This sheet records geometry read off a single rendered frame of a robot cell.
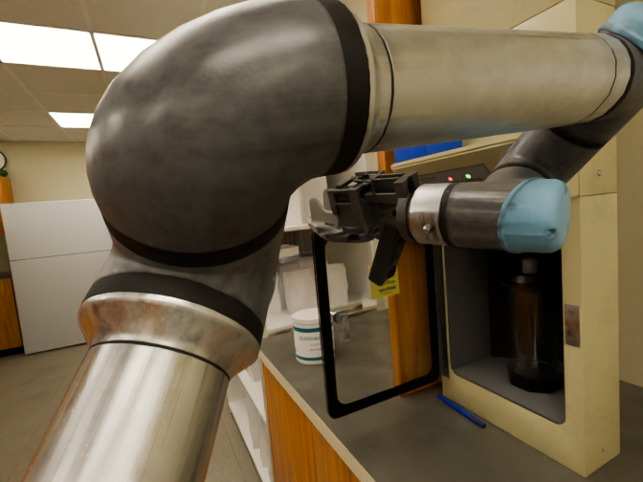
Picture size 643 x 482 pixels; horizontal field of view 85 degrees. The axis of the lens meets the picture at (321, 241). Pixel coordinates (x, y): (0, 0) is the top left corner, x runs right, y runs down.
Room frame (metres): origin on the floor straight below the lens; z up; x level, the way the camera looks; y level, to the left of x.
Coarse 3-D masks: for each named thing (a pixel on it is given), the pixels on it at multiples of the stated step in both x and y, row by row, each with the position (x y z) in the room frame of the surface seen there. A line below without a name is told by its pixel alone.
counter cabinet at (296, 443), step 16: (272, 384) 1.24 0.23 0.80; (272, 400) 1.26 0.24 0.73; (288, 400) 1.08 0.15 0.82; (272, 416) 1.28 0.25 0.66; (288, 416) 1.10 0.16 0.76; (304, 416) 0.96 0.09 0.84; (272, 432) 1.30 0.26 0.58; (288, 432) 1.11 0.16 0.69; (304, 432) 0.97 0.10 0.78; (320, 432) 0.87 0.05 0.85; (272, 448) 1.33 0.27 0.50; (288, 448) 1.13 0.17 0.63; (304, 448) 0.98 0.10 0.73; (320, 448) 0.88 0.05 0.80; (288, 464) 1.15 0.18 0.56; (304, 464) 1.00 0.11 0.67; (320, 464) 0.89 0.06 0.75; (336, 464) 0.79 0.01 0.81; (288, 480) 1.17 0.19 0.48; (304, 480) 1.01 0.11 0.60; (320, 480) 0.90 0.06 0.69; (336, 480) 0.80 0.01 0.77; (352, 480) 0.72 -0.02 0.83
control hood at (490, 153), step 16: (480, 144) 0.57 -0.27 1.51; (496, 144) 0.55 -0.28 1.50; (512, 144) 0.53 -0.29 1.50; (416, 160) 0.71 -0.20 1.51; (432, 160) 0.67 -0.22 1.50; (448, 160) 0.64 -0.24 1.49; (464, 160) 0.62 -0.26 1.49; (480, 160) 0.59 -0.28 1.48; (496, 160) 0.57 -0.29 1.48; (576, 176) 0.55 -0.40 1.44; (576, 192) 0.54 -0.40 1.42
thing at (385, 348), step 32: (352, 256) 0.72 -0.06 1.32; (416, 256) 0.80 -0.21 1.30; (352, 288) 0.72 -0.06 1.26; (384, 288) 0.76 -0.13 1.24; (416, 288) 0.79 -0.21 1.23; (320, 320) 0.69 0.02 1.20; (352, 320) 0.72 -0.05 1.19; (384, 320) 0.75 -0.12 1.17; (416, 320) 0.79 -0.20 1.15; (352, 352) 0.72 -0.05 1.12; (384, 352) 0.75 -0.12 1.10; (416, 352) 0.79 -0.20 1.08; (352, 384) 0.71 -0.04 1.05; (384, 384) 0.75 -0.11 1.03
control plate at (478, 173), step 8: (456, 168) 0.65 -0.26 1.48; (464, 168) 0.63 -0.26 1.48; (472, 168) 0.62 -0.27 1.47; (480, 168) 0.61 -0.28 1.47; (424, 176) 0.73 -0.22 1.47; (432, 176) 0.71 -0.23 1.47; (440, 176) 0.69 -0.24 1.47; (448, 176) 0.68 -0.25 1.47; (456, 176) 0.66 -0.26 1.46; (464, 176) 0.65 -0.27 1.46; (472, 176) 0.64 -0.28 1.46; (480, 176) 0.62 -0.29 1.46
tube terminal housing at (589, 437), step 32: (576, 0) 0.55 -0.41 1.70; (576, 32) 0.55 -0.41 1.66; (608, 160) 0.58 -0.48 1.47; (608, 192) 0.58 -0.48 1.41; (576, 224) 0.55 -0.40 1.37; (608, 224) 0.58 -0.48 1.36; (576, 256) 0.55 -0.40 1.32; (608, 256) 0.58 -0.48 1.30; (576, 288) 0.56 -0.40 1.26; (608, 288) 0.58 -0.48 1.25; (608, 320) 0.58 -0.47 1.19; (448, 352) 0.81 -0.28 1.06; (576, 352) 0.56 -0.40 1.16; (608, 352) 0.58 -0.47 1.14; (448, 384) 0.82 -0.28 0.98; (576, 384) 0.56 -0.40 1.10; (608, 384) 0.58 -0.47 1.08; (480, 416) 0.74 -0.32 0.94; (512, 416) 0.67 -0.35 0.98; (576, 416) 0.56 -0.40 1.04; (608, 416) 0.58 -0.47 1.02; (544, 448) 0.61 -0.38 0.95; (576, 448) 0.56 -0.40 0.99; (608, 448) 0.58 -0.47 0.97
